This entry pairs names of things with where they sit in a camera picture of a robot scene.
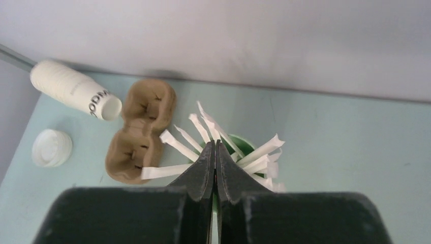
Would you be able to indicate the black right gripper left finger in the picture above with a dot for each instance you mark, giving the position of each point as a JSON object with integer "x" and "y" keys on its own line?
{"x": 180, "y": 212}

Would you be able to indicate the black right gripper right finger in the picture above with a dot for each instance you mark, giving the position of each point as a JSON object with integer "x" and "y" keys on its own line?
{"x": 251, "y": 213}

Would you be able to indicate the stack of white paper cups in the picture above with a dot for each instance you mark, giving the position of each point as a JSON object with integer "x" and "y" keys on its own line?
{"x": 75, "y": 90}

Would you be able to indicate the bundle of white wrapped straws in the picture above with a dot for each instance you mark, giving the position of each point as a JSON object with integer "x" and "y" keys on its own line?
{"x": 261, "y": 163}

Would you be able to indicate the green straw holder cup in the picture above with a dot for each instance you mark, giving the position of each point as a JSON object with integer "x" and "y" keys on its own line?
{"x": 243, "y": 145}

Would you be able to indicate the aluminium frame post left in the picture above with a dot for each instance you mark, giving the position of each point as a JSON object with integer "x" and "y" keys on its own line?
{"x": 14, "y": 58}

